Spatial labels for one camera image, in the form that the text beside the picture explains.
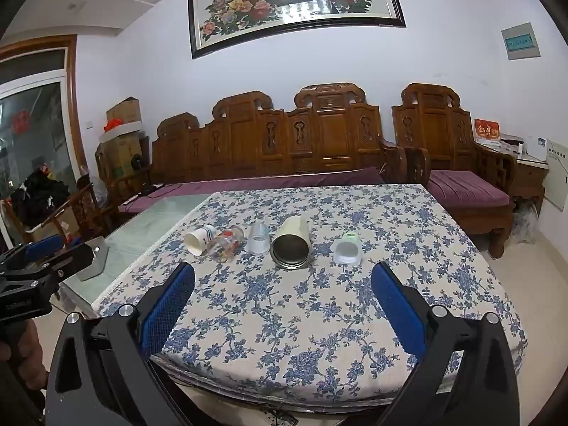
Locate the small white translucent cup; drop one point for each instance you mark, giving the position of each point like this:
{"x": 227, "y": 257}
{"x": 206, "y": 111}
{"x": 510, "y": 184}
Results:
{"x": 347, "y": 252}

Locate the person's left hand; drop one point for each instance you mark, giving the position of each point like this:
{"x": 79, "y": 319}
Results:
{"x": 29, "y": 350}

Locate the grey wall electrical panel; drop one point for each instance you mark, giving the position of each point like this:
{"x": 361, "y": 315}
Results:
{"x": 521, "y": 41}

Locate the small brown cardboard box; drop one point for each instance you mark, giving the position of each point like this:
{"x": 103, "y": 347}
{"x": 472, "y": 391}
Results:
{"x": 124, "y": 111}

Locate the clear plastic bag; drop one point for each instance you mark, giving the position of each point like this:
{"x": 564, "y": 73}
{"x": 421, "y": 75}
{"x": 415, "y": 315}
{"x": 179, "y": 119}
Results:
{"x": 524, "y": 226}

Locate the large brown cardboard box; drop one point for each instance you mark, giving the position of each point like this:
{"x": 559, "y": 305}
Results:
{"x": 120, "y": 153}

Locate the carved wooden armchair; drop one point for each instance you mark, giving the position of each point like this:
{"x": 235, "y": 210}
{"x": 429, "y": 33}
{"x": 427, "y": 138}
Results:
{"x": 439, "y": 133}

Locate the square purple seat cushion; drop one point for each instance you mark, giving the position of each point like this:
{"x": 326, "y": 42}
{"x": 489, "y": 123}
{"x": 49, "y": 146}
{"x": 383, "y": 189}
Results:
{"x": 466, "y": 186}

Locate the black clothes pile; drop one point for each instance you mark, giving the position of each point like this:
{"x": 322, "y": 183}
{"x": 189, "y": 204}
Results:
{"x": 40, "y": 197}

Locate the blue floral tablecloth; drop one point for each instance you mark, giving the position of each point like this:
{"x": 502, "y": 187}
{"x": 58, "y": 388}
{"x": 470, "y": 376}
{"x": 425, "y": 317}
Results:
{"x": 288, "y": 333}

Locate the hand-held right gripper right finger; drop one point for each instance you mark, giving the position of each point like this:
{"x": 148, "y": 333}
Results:
{"x": 397, "y": 313}

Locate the red window decoration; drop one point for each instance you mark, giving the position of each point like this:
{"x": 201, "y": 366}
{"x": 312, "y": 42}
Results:
{"x": 22, "y": 122}

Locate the grey metal plate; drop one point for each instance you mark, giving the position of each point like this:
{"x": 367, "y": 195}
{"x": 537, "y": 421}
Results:
{"x": 95, "y": 261}

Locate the clear printed glass cup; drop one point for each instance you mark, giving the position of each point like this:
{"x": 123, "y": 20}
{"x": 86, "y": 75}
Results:
{"x": 225, "y": 245}

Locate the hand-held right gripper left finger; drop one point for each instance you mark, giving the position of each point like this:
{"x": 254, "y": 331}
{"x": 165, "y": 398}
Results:
{"x": 171, "y": 308}

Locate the white box device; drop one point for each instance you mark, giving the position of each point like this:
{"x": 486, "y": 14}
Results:
{"x": 534, "y": 147}

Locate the wooden side chair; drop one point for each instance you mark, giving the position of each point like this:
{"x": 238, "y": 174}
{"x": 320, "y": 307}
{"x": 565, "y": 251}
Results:
{"x": 84, "y": 213}

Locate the framed peacock flower painting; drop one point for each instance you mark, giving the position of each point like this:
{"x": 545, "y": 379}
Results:
{"x": 288, "y": 4}

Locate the clear plastic cup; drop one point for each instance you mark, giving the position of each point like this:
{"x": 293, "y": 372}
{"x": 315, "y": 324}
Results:
{"x": 259, "y": 240}

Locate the white wall panel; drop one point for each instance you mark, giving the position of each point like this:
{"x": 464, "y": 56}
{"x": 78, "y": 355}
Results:
{"x": 558, "y": 177}

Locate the white paper cup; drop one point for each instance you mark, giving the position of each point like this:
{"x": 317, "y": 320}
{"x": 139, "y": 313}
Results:
{"x": 199, "y": 242}

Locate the cream steel tumbler cup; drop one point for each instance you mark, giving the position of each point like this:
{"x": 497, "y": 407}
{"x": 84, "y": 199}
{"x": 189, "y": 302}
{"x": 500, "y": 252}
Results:
{"x": 290, "y": 245}

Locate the carved wooden sofa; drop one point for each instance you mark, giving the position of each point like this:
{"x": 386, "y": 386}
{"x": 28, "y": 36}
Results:
{"x": 328, "y": 137}

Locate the wooden side table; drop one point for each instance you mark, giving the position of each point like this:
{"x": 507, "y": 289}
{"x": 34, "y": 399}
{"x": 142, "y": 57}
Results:
{"x": 530, "y": 177}

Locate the long purple sofa cushion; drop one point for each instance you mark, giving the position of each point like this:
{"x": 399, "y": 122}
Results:
{"x": 248, "y": 184}

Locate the red gold card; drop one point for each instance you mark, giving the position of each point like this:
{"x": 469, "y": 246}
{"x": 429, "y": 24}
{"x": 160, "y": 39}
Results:
{"x": 487, "y": 128}

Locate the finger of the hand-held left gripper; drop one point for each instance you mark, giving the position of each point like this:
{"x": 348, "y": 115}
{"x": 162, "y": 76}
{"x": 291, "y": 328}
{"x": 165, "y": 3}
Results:
{"x": 43, "y": 247}
{"x": 73, "y": 256}

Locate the wooden framed glass door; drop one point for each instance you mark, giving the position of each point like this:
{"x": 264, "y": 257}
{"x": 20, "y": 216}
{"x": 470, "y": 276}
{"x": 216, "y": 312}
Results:
{"x": 40, "y": 133}

